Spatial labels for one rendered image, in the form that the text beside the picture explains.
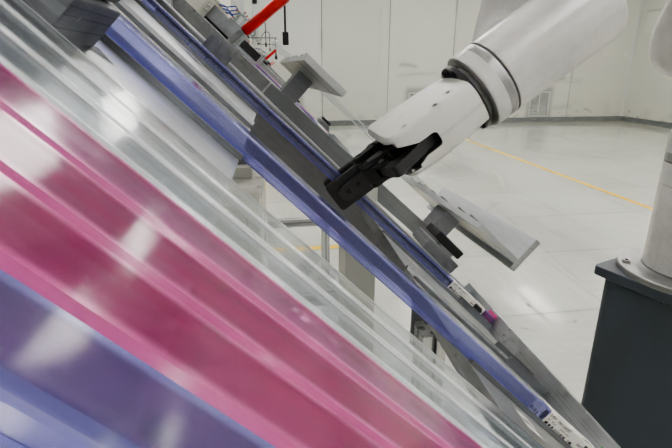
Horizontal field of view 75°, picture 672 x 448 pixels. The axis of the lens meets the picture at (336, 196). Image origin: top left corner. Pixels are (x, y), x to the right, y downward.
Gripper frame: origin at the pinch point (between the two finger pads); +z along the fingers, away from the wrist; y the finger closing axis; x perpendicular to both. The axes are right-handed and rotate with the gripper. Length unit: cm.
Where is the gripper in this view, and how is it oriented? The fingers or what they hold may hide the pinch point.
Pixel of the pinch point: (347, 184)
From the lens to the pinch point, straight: 46.1
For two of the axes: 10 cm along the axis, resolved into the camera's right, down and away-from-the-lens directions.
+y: 1.4, 2.8, -9.5
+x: 5.8, 7.5, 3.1
